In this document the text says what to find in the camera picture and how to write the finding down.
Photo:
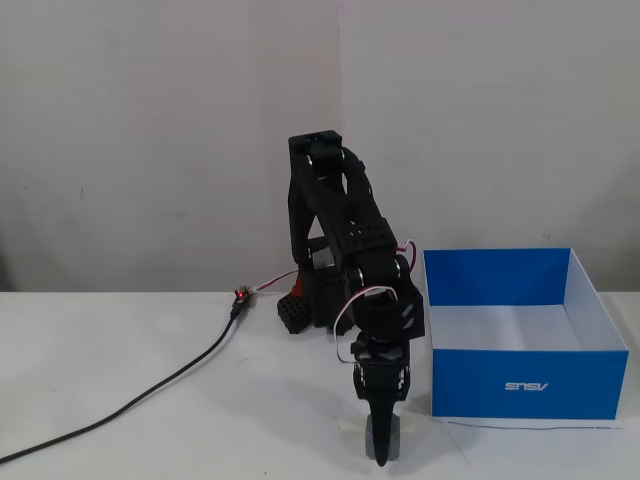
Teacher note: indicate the red clamp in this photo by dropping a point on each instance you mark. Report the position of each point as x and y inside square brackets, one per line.
[298, 286]

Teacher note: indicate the blue cardboard box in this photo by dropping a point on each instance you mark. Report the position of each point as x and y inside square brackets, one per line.
[520, 385]

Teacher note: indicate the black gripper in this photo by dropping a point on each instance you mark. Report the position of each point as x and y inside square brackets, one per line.
[381, 376]

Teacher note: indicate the whitish tape piece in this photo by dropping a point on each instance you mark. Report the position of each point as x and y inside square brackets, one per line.
[350, 426]

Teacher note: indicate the controller board with red light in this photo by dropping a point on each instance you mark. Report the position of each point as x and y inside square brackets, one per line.
[242, 294]

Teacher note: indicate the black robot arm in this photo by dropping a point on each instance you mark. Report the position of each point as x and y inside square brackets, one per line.
[345, 225]

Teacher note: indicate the gray block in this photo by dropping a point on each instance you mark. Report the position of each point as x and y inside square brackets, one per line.
[396, 440]

